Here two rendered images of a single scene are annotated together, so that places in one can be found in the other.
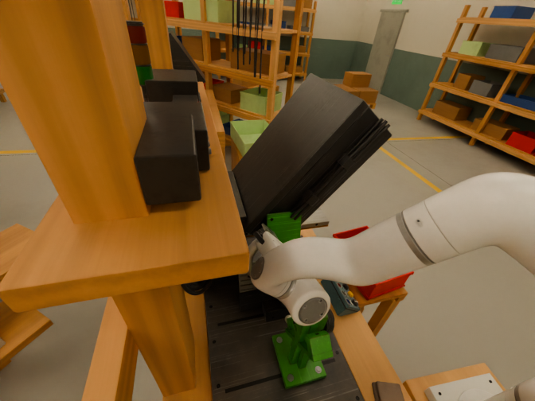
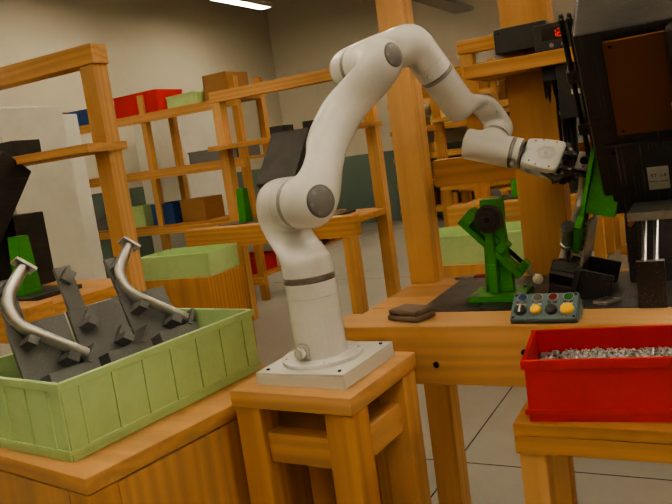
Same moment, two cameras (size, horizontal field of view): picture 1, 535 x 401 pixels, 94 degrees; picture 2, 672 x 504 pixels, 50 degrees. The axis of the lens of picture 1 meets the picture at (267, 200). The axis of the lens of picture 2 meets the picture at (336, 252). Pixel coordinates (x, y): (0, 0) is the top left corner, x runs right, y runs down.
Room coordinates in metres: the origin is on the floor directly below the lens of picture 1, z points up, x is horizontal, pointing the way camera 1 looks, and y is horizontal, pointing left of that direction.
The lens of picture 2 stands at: (1.45, -1.79, 1.35)
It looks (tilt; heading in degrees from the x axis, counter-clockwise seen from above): 8 degrees down; 136
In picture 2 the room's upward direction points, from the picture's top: 8 degrees counter-clockwise
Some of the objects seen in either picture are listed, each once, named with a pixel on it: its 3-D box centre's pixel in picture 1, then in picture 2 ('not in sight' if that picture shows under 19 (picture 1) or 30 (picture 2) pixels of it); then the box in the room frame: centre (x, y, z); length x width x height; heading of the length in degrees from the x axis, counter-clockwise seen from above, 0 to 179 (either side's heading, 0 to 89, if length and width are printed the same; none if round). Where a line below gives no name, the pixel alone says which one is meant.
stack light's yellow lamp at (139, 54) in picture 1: (138, 54); not in sight; (0.69, 0.35, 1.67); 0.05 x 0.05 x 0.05
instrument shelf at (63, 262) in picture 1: (163, 130); (634, 46); (0.59, 0.27, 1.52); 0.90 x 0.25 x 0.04; 18
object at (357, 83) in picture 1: (350, 90); not in sight; (6.94, -1.86, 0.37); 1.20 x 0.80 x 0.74; 115
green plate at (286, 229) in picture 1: (280, 234); (602, 187); (0.62, -0.06, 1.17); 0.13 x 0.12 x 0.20; 18
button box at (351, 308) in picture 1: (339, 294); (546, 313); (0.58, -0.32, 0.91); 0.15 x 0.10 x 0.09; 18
